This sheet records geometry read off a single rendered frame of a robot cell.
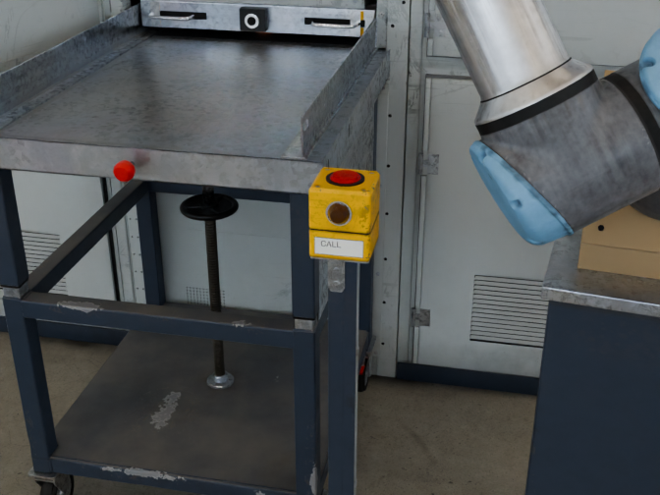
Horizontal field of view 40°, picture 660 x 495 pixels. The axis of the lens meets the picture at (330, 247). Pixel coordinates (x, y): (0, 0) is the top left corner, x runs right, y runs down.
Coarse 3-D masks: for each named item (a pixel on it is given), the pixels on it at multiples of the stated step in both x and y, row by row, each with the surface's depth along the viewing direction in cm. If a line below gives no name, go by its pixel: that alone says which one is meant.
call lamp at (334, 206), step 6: (330, 204) 114; (336, 204) 113; (342, 204) 113; (330, 210) 113; (336, 210) 113; (342, 210) 113; (348, 210) 113; (330, 216) 113; (336, 216) 113; (342, 216) 113; (348, 216) 113; (330, 222) 115; (336, 222) 113; (342, 222) 113; (348, 222) 114
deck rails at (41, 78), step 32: (96, 32) 187; (128, 32) 202; (32, 64) 164; (64, 64) 175; (96, 64) 185; (352, 64) 170; (0, 96) 154; (32, 96) 165; (320, 96) 145; (0, 128) 150; (320, 128) 147
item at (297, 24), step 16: (144, 0) 206; (160, 0) 205; (176, 0) 205; (144, 16) 207; (176, 16) 206; (208, 16) 204; (224, 16) 203; (272, 16) 201; (288, 16) 200; (304, 16) 200; (320, 16) 199; (336, 16) 198; (368, 16) 197; (288, 32) 202; (304, 32) 201; (320, 32) 200; (336, 32) 200
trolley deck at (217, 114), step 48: (144, 48) 198; (192, 48) 198; (240, 48) 198; (288, 48) 198; (336, 48) 198; (96, 96) 166; (144, 96) 166; (192, 96) 166; (240, 96) 166; (288, 96) 166; (0, 144) 147; (48, 144) 145; (96, 144) 143; (144, 144) 143; (192, 144) 143; (240, 144) 143; (288, 144) 143; (336, 144) 145
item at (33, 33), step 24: (0, 0) 182; (24, 0) 187; (48, 0) 193; (72, 0) 198; (96, 0) 205; (0, 24) 183; (24, 24) 189; (48, 24) 194; (72, 24) 200; (96, 24) 206; (0, 48) 185; (24, 48) 190; (48, 48) 192; (0, 72) 183
